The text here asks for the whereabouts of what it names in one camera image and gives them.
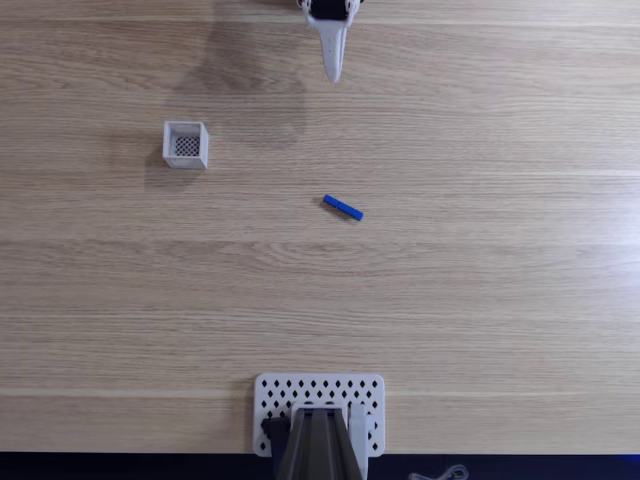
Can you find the blue peg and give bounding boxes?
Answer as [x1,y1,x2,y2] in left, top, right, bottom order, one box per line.
[322,193,365,223]

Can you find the small white lattice crate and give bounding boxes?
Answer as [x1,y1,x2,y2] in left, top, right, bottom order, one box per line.
[162,120,210,171]

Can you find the black clamp knob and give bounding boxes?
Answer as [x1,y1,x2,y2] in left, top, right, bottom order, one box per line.
[260,416,292,459]

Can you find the white perforated base plate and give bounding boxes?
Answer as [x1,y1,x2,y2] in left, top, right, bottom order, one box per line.
[252,372,387,459]

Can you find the white upright bracket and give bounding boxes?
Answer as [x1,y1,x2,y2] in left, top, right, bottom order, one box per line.
[347,401,377,480]

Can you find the grey camera stand post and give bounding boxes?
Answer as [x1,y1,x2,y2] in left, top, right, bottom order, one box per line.
[273,406,365,480]

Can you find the thin grey cable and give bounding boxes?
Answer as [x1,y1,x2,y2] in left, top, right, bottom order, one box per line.
[406,464,470,480]

